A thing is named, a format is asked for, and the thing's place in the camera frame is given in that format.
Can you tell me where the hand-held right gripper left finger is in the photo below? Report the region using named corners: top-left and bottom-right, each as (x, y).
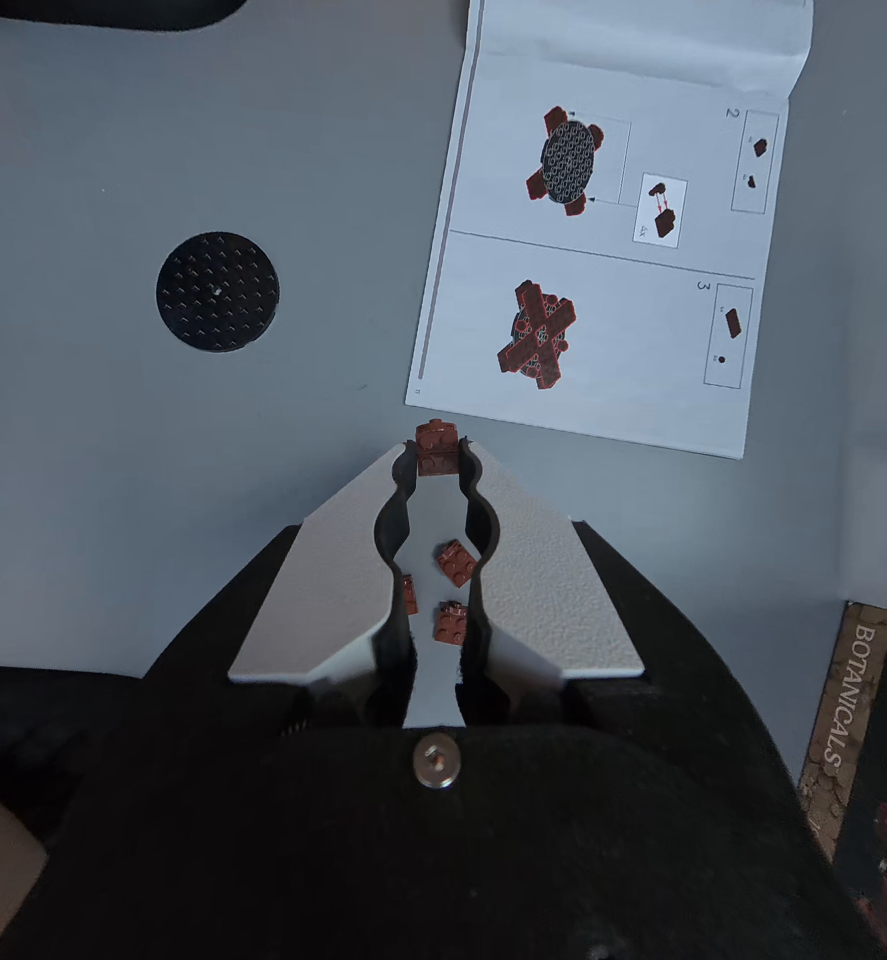
top-left (227, 441), bottom-right (419, 726)

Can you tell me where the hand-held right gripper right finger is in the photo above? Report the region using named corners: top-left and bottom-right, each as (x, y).
top-left (457, 441), bottom-right (649, 726)

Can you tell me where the grey desk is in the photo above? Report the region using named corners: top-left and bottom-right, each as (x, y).
top-left (0, 0), bottom-right (887, 789)

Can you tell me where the black desk pad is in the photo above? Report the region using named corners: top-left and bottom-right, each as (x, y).
top-left (0, 0), bottom-right (251, 33)

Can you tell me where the black round studded toy plate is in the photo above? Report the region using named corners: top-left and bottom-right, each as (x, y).
top-left (155, 230), bottom-right (281, 354)

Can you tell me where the black toy set box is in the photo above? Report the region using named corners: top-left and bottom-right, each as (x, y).
top-left (796, 600), bottom-right (887, 960)

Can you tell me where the white building instruction booklet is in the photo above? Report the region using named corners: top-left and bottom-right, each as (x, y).
top-left (404, 0), bottom-right (817, 461)

